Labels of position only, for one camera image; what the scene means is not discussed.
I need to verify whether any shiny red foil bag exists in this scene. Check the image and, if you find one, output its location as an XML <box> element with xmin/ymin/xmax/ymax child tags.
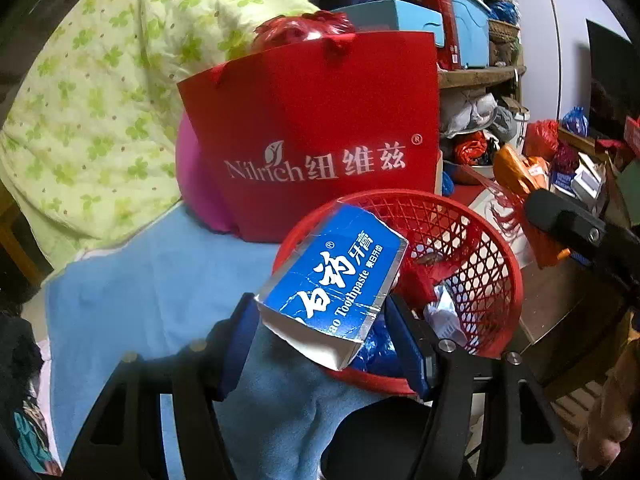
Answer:
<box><xmin>250</xmin><ymin>10</ymin><xmax>357</xmax><ymax>53</ymax></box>

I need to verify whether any red mesh plastic basket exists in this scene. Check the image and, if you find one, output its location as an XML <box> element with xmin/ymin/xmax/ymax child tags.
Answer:
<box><xmin>272</xmin><ymin>189</ymin><xmax>525</xmax><ymax>395</ymax></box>

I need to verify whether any wooden shelf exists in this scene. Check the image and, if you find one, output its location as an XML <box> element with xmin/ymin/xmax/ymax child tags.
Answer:
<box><xmin>437</xmin><ymin>65</ymin><xmax>528</xmax><ymax>91</ymax></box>

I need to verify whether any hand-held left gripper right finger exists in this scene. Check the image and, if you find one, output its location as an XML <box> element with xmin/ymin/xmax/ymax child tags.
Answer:
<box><xmin>384</xmin><ymin>294</ymin><xmax>583</xmax><ymax>480</ymax></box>

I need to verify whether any person's right hand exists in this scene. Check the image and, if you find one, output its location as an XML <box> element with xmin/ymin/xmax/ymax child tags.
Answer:
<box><xmin>575</xmin><ymin>330</ymin><xmax>640</xmax><ymax>473</ymax></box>

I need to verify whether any teal cloth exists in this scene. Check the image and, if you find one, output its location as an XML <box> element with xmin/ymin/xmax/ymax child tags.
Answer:
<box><xmin>12</xmin><ymin>405</ymin><xmax>53</xmax><ymax>466</ymax></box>

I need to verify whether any grey cloth pile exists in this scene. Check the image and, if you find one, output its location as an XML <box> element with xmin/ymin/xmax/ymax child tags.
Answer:
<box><xmin>440</xmin><ymin>91</ymin><xmax>501</xmax><ymax>138</ymax></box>

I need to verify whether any red wrapper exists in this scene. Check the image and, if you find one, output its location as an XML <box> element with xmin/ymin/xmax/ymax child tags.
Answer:
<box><xmin>395</xmin><ymin>255</ymin><xmax>466</xmax><ymax>306</ymax></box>

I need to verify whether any tall red box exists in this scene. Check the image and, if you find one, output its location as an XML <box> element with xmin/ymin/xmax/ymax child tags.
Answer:
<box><xmin>395</xmin><ymin>0</ymin><xmax>461</xmax><ymax>71</ymax></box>

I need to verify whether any black monitor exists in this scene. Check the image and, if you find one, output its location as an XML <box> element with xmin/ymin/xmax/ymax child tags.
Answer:
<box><xmin>585</xmin><ymin>17</ymin><xmax>640</xmax><ymax>136</ymax></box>

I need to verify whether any magenta pillow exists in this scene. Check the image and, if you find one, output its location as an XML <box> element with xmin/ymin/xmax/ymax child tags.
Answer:
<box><xmin>175</xmin><ymin>110</ymin><xmax>246</xmax><ymax>235</ymax></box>

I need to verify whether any wicker basket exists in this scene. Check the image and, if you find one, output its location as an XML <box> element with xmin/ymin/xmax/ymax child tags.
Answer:
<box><xmin>487</xmin><ymin>19</ymin><xmax>521</xmax><ymax>43</ymax></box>

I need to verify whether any light blue box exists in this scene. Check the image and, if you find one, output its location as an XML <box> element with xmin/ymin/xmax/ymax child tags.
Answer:
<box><xmin>330</xmin><ymin>0</ymin><xmax>447</xmax><ymax>48</ymax></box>

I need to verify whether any red paper bag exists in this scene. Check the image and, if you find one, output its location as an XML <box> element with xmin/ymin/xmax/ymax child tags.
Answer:
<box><xmin>177</xmin><ymin>30</ymin><xmax>443</xmax><ymax>246</ymax></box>

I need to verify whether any small red plastic bag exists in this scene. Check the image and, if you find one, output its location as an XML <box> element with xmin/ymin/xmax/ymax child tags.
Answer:
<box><xmin>452</xmin><ymin>130</ymin><xmax>488</xmax><ymax>166</ymax></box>
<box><xmin>522</xmin><ymin>119</ymin><xmax>560</xmax><ymax>161</ymax></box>

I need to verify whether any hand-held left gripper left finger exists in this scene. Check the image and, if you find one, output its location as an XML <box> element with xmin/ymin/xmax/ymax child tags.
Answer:
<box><xmin>62</xmin><ymin>292</ymin><xmax>261</xmax><ymax>480</ymax></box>

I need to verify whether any orange plastic bag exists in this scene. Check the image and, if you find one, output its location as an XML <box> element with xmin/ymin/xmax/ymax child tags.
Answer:
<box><xmin>492</xmin><ymin>142</ymin><xmax>551</xmax><ymax>196</ymax></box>

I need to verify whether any blue toothpaste box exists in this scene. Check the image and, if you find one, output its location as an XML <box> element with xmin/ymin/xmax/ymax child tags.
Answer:
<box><xmin>255</xmin><ymin>199</ymin><xmax>410</xmax><ymax>372</ymax></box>

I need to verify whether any blue plastic storage bin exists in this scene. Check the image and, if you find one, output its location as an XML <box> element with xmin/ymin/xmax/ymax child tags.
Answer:
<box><xmin>450</xmin><ymin>0</ymin><xmax>493</xmax><ymax>68</ymax></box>

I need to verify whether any green clover print quilt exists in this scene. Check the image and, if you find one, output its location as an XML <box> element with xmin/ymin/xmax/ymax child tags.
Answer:
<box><xmin>0</xmin><ymin>0</ymin><xmax>321</xmax><ymax>268</ymax></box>

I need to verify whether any blue foil wrapper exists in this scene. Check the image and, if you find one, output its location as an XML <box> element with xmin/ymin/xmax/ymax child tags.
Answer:
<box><xmin>347</xmin><ymin>317</ymin><xmax>401</xmax><ymax>376</ymax></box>

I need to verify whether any black fuzzy cloth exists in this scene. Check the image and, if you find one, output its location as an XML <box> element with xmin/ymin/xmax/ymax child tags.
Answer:
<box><xmin>0</xmin><ymin>310</ymin><xmax>46</xmax><ymax>411</ymax></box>

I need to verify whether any blue blanket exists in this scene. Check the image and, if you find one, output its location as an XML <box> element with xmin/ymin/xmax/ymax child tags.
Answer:
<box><xmin>42</xmin><ymin>205</ymin><xmax>436</xmax><ymax>480</ymax></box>

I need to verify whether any blue foil bag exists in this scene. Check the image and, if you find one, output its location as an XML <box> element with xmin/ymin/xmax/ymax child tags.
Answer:
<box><xmin>560</xmin><ymin>106</ymin><xmax>590</xmax><ymax>136</ymax></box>

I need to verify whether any small grey box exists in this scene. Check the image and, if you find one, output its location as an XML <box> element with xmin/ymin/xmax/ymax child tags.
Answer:
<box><xmin>570</xmin><ymin>167</ymin><xmax>606</xmax><ymax>200</ymax></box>

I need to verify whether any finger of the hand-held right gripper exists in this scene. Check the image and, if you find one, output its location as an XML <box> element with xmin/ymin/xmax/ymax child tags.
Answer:
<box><xmin>525</xmin><ymin>187</ymin><xmax>640</xmax><ymax>306</ymax></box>

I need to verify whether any white tissue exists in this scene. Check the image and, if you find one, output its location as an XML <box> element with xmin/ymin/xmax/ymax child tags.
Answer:
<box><xmin>422</xmin><ymin>285</ymin><xmax>468</xmax><ymax>348</ymax></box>

